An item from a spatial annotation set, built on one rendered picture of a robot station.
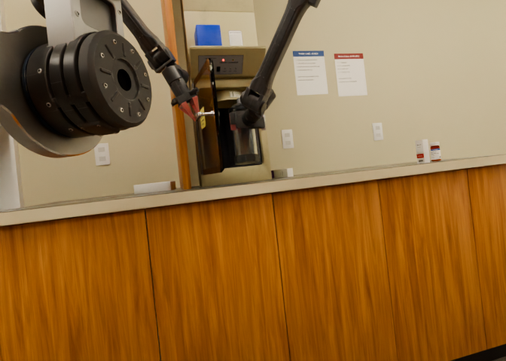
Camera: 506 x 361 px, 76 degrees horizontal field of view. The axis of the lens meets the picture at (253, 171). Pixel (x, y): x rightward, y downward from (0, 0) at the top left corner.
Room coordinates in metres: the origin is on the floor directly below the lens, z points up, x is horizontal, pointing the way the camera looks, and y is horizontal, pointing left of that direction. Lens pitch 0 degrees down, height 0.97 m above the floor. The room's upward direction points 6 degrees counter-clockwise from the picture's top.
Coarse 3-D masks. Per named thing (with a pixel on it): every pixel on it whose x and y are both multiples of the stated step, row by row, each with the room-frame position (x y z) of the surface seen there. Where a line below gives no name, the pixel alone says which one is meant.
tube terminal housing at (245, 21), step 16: (192, 16) 1.41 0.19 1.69; (208, 16) 1.43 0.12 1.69; (224, 16) 1.45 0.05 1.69; (240, 16) 1.47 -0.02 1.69; (192, 32) 1.41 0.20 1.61; (224, 32) 1.45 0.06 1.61; (192, 80) 1.40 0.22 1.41; (224, 80) 1.44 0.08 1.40; (240, 80) 1.46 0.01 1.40; (192, 112) 1.49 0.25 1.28; (208, 176) 1.41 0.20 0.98; (224, 176) 1.43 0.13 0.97; (240, 176) 1.45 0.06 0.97; (256, 176) 1.46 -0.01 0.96
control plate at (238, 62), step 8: (200, 56) 1.32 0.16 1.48; (208, 56) 1.33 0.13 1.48; (216, 56) 1.34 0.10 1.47; (224, 56) 1.35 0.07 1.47; (232, 56) 1.36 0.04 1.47; (240, 56) 1.37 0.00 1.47; (200, 64) 1.35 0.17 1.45; (216, 64) 1.37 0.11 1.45; (224, 64) 1.38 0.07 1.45; (232, 64) 1.38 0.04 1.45; (240, 64) 1.39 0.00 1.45; (216, 72) 1.39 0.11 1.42; (224, 72) 1.40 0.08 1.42; (232, 72) 1.41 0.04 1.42; (240, 72) 1.42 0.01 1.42
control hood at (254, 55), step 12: (192, 48) 1.30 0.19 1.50; (204, 48) 1.31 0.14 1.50; (216, 48) 1.32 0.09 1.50; (228, 48) 1.33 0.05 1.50; (240, 48) 1.35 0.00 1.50; (252, 48) 1.36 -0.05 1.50; (264, 48) 1.37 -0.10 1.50; (192, 60) 1.33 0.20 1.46; (252, 60) 1.40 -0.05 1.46; (192, 72) 1.37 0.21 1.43; (252, 72) 1.44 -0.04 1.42
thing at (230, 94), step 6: (222, 90) 1.48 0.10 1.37; (228, 90) 1.48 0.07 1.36; (234, 90) 1.48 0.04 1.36; (240, 90) 1.51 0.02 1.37; (222, 96) 1.47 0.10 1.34; (228, 96) 1.46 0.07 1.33; (234, 96) 1.47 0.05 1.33; (222, 102) 1.61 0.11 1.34; (228, 102) 1.62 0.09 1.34; (234, 102) 1.62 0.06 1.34; (222, 108) 1.62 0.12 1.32
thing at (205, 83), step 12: (204, 72) 1.18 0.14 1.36; (204, 84) 1.20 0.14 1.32; (204, 96) 1.22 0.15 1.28; (204, 108) 1.23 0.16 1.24; (216, 120) 1.11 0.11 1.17; (204, 132) 1.27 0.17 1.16; (216, 132) 1.11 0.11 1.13; (204, 144) 1.29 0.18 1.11; (216, 144) 1.12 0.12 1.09; (204, 156) 1.32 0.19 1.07; (216, 156) 1.14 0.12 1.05; (204, 168) 1.34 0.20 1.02; (216, 168) 1.16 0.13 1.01
